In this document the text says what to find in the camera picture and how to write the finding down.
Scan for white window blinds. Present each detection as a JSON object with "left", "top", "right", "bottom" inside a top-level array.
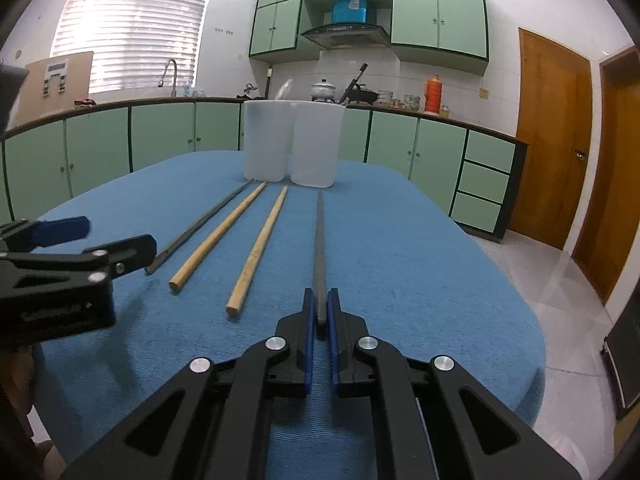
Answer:
[{"left": 51, "top": 0, "right": 209, "bottom": 94}]

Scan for white cooking pot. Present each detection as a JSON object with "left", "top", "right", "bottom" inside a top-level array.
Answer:
[{"left": 310, "top": 79, "right": 336, "bottom": 103}]

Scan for black range hood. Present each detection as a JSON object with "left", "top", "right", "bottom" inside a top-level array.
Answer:
[{"left": 302, "top": 23, "right": 390, "bottom": 50}]

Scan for red cloth on counter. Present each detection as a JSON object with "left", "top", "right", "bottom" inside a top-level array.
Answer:
[{"left": 74, "top": 98, "right": 96, "bottom": 110}]

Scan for white plastic utensil holder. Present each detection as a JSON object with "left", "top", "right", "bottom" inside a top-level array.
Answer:
[{"left": 243, "top": 100, "right": 346, "bottom": 188}]

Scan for large silver spoon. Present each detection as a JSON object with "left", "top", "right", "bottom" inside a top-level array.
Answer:
[{"left": 274, "top": 78, "right": 293, "bottom": 101}]

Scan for orange thermos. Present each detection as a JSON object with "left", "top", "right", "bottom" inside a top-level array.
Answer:
[{"left": 424, "top": 75, "right": 442, "bottom": 115}]

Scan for blue table cloth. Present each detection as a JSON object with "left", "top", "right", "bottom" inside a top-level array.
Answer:
[{"left": 35, "top": 152, "right": 546, "bottom": 479}]

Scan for wooden door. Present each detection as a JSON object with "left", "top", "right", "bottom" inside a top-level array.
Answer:
[
  {"left": 509, "top": 28, "right": 592, "bottom": 249},
  {"left": 573, "top": 47, "right": 639, "bottom": 302}
]

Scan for cardboard box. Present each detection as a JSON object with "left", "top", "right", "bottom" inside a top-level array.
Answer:
[{"left": 10, "top": 51, "right": 93, "bottom": 127}]

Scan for chrome kitchen faucet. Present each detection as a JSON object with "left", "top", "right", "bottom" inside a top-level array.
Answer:
[{"left": 158, "top": 57, "right": 179, "bottom": 99}]

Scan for green kitchen cabinets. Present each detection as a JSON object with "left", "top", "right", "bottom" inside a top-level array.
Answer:
[
  {"left": 248, "top": 0, "right": 489, "bottom": 76},
  {"left": 1, "top": 98, "right": 527, "bottom": 242}
]

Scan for black wok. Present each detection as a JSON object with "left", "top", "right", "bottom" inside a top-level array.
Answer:
[{"left": 347, "top": 84, "right": 378, "bottom": 105}]

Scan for person's left hand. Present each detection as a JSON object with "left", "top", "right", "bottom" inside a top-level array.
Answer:
[{"left": 0, "top": 347, "right": 35, "bottom": 416}]

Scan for dark appliance at right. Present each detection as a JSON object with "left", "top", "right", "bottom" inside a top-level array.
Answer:
[{"left": 601, "top": 285, "right": 640, "bottom": 420}]

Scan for green upper kitchen cabinets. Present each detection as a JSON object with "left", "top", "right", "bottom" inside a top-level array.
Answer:
[{"left": 248, "top": 0, "right": 489, "bottom": 76}]

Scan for wooden chopstick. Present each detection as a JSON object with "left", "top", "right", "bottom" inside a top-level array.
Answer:
[
  {"left": 226, "top": 185, "right": 288, "bottom": 318},
  {"left": 169, "top": 182, "right": 268, "bottom": 294}
]

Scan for wooden door right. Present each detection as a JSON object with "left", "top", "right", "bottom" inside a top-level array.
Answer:
[{"left": 573, "top": 47, "right": 639, "bottom": 302}]

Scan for green lower kitchen cabinets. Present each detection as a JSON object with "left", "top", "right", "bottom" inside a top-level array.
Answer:
[{"left": 1, "top": 98, "right": 527, "bottom": 242}]

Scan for grey chopstick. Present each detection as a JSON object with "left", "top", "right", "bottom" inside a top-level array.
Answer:
[
  {"left": 144, "top": 180, "right": 253, "bottom": 275},
  {"left": 312, "top": 192, "right": 326, "bottom": 328}
]

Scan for wooden door left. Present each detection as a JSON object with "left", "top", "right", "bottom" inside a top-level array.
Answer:
[{"left": 509, "top": 28, "right": 592, "bottom": 249}]

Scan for blue box on hood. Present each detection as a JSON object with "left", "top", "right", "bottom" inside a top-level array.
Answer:
[{"left": 332, "top": 0, "right": 375, "bottom": 24}]

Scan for black plastic spoon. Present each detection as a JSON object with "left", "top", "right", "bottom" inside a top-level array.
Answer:
[{"left": 338, "top": 63, "right": 368, "bottom": 105}]

